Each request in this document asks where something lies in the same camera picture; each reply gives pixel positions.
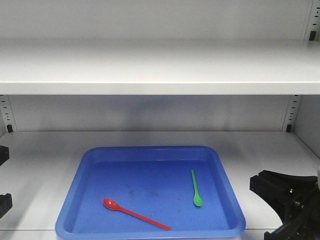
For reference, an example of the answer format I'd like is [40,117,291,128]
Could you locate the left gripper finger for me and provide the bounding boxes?
[0,193,13,218]
[0,145,10,165]

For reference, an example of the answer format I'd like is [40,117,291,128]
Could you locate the grey cabinet shelf upper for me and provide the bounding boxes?
[0,39,320,95]

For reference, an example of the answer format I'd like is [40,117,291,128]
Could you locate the green plastic spoon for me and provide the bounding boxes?
[191,169,204,207]

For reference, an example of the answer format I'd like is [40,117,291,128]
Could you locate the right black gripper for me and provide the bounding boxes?
[249,170,320,240]

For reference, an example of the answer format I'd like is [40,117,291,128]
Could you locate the blue plastic tray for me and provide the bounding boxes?
[55,146,246,240]

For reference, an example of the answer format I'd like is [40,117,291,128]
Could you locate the red plastic spoon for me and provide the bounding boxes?
[102,198,172,231]

